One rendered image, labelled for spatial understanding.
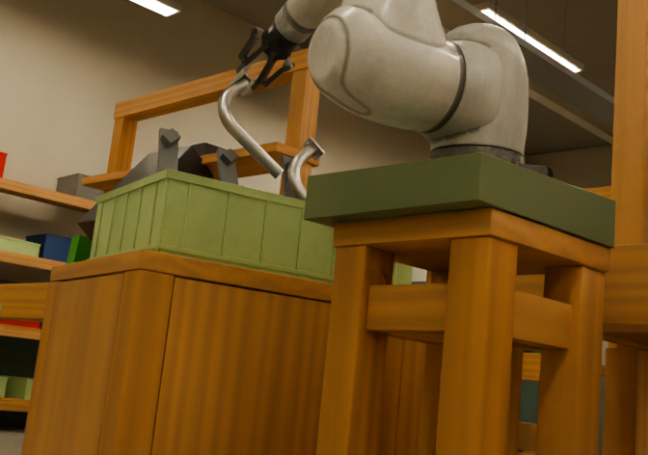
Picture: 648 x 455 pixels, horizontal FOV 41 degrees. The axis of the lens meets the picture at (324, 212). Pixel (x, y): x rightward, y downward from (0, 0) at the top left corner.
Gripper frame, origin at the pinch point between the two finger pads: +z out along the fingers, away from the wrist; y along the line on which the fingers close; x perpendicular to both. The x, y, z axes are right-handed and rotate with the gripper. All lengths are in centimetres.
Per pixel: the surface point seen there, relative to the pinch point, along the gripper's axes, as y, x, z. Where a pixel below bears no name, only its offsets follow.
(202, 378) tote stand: -43, 73, -7
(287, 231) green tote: -34, 38, -14
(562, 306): -70, 54, -64
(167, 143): -0.4, 25.0, 9.2
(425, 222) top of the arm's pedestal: -46, 62, -61
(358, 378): -58, 75, -40
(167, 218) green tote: -17, 58, -12
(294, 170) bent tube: -24.6, 6.0, 2.4
